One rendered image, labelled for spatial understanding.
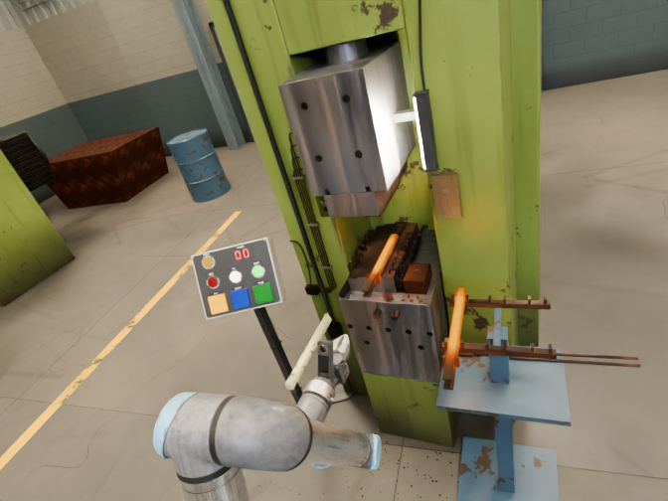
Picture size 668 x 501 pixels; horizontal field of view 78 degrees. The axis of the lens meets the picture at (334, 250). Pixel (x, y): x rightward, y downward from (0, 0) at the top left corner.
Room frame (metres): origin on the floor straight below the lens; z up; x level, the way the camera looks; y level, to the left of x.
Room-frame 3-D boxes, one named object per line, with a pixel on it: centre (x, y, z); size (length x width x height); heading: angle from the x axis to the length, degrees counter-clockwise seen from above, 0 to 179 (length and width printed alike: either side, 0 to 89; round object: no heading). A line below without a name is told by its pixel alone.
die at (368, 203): (1.53, -0.21, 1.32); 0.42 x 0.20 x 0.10; 149
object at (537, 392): (0.94, -0.43, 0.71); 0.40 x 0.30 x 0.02; 62
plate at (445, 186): (1.30, -0.44, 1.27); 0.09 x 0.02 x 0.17; 59
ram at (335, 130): (1.51, -0.25, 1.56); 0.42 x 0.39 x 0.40; 149
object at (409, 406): (1.51, -0.27, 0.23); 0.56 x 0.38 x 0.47; 149
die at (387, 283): (1.53, -0.21, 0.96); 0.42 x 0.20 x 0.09; 149
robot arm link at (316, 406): (0.79, 0.21, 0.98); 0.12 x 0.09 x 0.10; 149
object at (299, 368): (1.46, 0.24, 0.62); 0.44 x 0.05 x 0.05; 149
